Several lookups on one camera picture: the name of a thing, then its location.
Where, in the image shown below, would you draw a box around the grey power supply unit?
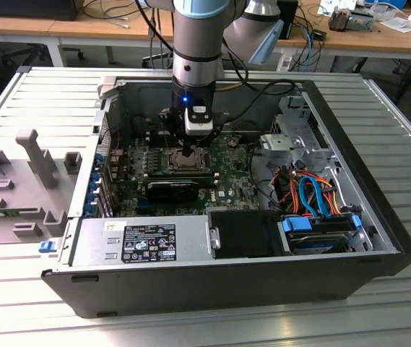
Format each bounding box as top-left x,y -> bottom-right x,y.
68,215 -> 216,267

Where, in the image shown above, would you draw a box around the orange red power wires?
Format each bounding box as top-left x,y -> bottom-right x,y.
276,168 -> 344,218

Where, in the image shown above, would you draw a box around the grey case release handle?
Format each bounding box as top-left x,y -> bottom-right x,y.
96,75 -> 121,100

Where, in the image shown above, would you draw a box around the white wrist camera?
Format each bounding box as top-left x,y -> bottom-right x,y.
184,104 -> 215,137

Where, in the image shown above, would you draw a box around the black open PC case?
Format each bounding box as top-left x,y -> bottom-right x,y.
40,74 -> 411,320

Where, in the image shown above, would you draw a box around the grey parts rack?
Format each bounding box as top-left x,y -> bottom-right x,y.
0,128 -> 84,247

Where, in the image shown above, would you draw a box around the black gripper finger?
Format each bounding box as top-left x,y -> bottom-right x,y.
157,106 -> 192,158
190,113 -> 225,158

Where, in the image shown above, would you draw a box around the hard disk in blue carrier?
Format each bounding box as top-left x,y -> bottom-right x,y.
278,212 -> 363,257

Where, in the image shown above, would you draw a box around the CPU cooler heatsink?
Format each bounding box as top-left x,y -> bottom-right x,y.
326,7 -> 375,33

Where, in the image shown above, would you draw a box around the silver CPU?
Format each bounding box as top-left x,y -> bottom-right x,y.
176,153 -> 199,168

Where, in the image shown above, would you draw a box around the blue case latch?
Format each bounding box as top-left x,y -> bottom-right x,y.
38,239 -> 58,254

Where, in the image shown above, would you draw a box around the metal socket cover frame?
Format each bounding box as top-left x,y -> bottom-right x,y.
168,147 -> 210,173

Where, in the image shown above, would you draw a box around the blue data wire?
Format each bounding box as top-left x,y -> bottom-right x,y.
297,174 -> 332,220

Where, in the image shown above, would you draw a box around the black plastic shroud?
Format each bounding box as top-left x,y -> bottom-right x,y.
207,210 -> 282,260

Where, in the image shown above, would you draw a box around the green motherboard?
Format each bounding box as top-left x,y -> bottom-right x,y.
109,132 -> 264,218

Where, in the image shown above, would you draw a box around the black office chair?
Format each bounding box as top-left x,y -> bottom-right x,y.
1,42 -> 85,70

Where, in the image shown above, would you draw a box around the white paper sheets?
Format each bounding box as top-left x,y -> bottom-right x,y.
377,6 -> 411,35

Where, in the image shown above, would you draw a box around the black box on desk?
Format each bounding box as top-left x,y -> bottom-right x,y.
0,0 -> 80,22

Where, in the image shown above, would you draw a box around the CPU socket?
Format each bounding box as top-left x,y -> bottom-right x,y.
168,146 -> 210,174

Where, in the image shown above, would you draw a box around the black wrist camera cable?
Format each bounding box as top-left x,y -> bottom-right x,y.
215,79 -> 297,122

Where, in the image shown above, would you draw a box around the black upright desk device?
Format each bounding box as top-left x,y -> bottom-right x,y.
278,0 -> 299,40

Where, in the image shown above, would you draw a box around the long wooden desk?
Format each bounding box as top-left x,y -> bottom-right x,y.
0,0 -> 411,61

